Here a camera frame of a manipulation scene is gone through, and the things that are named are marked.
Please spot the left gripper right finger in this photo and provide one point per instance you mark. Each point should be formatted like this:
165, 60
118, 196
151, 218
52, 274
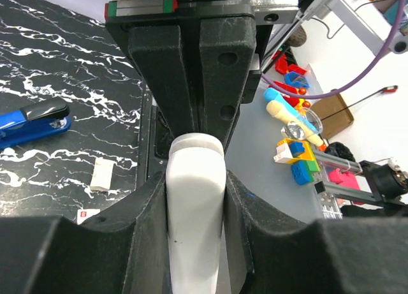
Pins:
271, 252

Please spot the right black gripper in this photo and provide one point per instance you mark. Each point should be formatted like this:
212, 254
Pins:
226, 47

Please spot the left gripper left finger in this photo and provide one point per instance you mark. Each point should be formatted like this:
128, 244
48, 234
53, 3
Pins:
123, 249

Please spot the white plastic stick tool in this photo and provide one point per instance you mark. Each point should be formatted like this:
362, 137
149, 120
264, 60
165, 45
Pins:
195, 185

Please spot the blue black stapler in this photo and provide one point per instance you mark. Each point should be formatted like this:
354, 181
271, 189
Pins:
34, 122

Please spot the white staple box left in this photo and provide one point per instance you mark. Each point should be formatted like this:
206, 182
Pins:
84, 214

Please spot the colourful toy block pile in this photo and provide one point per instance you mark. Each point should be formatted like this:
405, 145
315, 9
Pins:
301, 125

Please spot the brown cardboard box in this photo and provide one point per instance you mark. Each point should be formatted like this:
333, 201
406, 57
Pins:
334, 115

